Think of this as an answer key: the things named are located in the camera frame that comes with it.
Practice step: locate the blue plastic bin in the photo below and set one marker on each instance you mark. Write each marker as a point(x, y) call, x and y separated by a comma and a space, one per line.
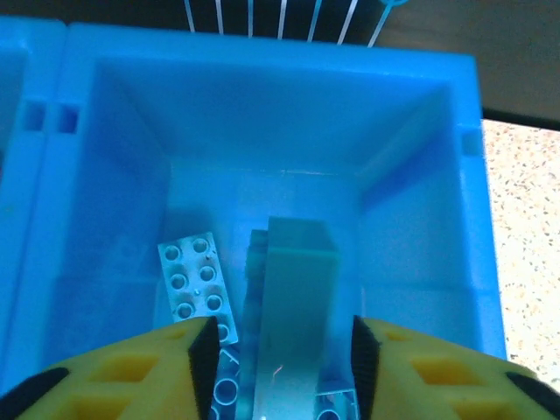
point(271, 122)
point(17, 65)

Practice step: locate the white studded building brick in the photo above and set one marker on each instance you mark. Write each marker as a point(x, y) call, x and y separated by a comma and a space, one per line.
point(192, 280)

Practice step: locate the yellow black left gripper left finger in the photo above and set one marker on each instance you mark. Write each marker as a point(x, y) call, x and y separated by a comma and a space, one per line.
point(109, 376)

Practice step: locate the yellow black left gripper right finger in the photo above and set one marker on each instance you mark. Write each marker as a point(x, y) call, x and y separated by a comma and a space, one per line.
point(437, 380)

